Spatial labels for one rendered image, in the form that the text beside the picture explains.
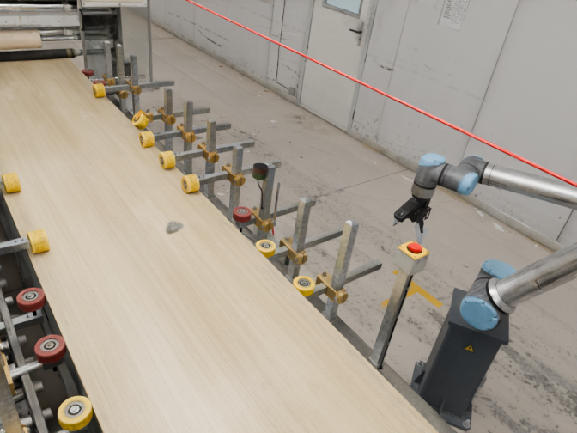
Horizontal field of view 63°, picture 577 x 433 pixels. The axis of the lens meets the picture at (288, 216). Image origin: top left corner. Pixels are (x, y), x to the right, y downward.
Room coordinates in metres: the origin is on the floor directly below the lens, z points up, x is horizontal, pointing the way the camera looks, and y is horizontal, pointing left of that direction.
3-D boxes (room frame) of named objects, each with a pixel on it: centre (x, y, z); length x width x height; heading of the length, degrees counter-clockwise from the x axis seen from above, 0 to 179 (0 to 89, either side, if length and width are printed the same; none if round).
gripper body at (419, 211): (1.68, -0.52, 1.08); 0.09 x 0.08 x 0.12; 132
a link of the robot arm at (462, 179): (1.62, -0.62, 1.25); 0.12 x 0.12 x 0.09; 59
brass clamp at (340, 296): (1.38, -0.20, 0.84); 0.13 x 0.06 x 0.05; 41
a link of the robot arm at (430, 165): (1.67, -0.52, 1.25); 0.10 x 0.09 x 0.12; 59
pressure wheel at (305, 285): (1.30, -0.09, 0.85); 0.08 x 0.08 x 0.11
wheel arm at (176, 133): (2.36, 0.60, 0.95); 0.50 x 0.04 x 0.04; 131
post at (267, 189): (1.74, 0.11, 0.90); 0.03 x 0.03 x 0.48; 41
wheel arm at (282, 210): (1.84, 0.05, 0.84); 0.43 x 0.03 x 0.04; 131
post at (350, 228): (1.36, -0.22, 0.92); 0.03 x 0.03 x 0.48; 41
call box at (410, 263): (1.16, -0.39, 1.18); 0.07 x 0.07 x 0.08; 41
